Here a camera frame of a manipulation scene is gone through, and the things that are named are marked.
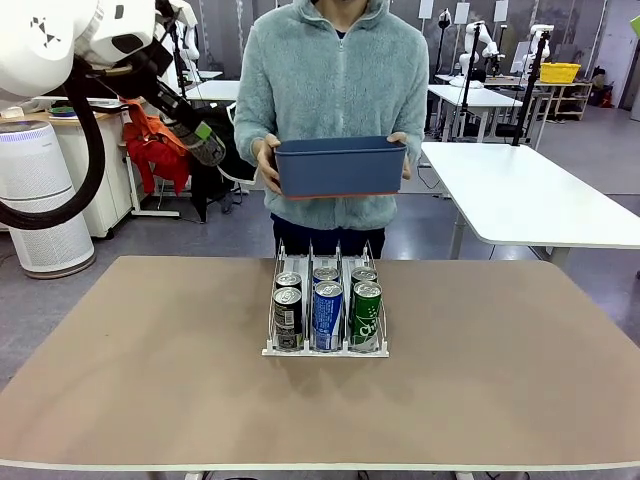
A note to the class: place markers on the blue Pocari Sweat can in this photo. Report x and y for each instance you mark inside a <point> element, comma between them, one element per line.
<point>326,274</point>
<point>327,315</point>

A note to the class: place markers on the person in teal fleece jacket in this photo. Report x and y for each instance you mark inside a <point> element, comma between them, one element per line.
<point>330,85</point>

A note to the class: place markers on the black coat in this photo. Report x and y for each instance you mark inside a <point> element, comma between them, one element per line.
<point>205,185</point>

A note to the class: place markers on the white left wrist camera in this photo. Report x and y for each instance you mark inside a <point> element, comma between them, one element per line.
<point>182,10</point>

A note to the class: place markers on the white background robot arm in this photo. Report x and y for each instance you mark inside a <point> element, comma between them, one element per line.
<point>472,40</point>
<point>542,45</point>
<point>192,45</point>

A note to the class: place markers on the large white table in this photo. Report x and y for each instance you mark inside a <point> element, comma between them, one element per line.
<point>525,190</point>

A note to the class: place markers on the orange jacket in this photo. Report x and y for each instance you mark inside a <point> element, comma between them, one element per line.
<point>150,150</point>

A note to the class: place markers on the red fire extinguisher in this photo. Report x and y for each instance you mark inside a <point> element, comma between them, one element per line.
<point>606,97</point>

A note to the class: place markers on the person's left hand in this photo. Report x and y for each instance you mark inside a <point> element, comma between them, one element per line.
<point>407,160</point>

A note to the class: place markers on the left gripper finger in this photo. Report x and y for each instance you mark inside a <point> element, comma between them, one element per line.
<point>180,135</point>
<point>200,125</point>

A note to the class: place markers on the person's right forearm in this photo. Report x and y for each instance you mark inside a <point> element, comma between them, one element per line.
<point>247,135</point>

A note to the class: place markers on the white air purifier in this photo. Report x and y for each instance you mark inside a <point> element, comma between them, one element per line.
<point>30,160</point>

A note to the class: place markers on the person's left forearm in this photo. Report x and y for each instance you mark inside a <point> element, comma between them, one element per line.
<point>417,130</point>

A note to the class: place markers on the green bowl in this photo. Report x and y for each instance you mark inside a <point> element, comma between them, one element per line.
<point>62,111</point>

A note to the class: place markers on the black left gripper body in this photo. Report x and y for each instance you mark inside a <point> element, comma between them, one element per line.
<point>150,85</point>

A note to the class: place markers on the white background table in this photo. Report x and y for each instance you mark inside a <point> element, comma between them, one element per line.
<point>480,97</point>
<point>215,90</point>

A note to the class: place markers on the white clear can dispenser rack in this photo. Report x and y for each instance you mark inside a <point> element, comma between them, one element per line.
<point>325,353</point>

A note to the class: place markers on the white desk cabinet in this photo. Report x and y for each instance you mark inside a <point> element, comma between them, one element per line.
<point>117,175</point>

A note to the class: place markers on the wooden shelf table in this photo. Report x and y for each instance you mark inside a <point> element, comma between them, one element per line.
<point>575,100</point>

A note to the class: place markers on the person's right hand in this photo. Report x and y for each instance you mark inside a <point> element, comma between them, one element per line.
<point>267,165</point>

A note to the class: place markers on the green Chilsung cider can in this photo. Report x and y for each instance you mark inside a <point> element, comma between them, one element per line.
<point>364,274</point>
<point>366,315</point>

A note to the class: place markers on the blue plastic bin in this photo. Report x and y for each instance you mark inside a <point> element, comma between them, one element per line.
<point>340,170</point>

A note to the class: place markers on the yellow plastic crate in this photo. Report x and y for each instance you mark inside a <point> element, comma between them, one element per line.
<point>560,72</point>

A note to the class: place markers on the white paper sheet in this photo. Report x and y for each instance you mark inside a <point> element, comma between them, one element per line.
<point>462,12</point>
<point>426,9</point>
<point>501,10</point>

